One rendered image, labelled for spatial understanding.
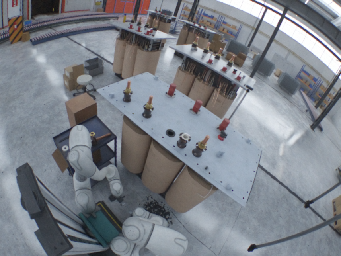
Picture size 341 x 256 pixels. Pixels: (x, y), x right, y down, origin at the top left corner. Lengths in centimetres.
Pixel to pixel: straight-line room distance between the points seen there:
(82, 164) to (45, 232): 46
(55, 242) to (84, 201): 88
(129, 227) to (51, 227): 33
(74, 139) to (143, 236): 63
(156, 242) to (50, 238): 44
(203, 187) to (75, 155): 110
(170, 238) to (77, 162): 58
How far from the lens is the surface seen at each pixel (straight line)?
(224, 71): 258
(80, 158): 85
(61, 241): 53
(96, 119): 201
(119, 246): 128
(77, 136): 96
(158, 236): 74
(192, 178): 148
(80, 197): 138
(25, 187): 51
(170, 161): 149
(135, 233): 70
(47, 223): 55
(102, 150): 215
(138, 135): 162
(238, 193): 127
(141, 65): 364
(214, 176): 121
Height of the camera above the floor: 228
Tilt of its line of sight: 43 degrees down
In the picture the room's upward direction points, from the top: 22 degrees clockwise
